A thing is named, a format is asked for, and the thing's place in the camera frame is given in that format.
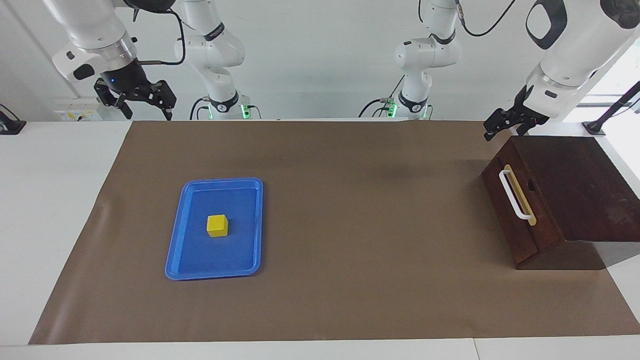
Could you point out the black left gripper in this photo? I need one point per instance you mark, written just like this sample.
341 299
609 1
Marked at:
521 107

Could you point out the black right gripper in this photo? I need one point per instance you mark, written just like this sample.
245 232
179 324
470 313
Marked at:
127 80

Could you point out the dark wooden drawer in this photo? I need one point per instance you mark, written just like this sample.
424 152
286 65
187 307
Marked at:
515 240

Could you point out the yellow cube block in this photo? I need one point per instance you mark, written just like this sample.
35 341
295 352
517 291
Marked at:
217 226

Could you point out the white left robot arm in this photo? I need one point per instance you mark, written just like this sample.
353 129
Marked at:
575 45

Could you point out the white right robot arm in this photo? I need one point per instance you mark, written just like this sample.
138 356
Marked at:
90 25

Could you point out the dark brown wooden cabinet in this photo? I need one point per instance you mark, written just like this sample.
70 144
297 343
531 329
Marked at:
590 190

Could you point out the blue plastic tray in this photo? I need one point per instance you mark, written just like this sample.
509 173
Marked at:
200 255

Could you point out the brown table mat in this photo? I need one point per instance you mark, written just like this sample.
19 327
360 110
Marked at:
350 225

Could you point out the white wall power socket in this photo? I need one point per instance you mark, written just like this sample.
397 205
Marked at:
75 115

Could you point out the black clamp mount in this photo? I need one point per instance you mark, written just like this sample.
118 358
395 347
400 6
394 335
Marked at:
10 125

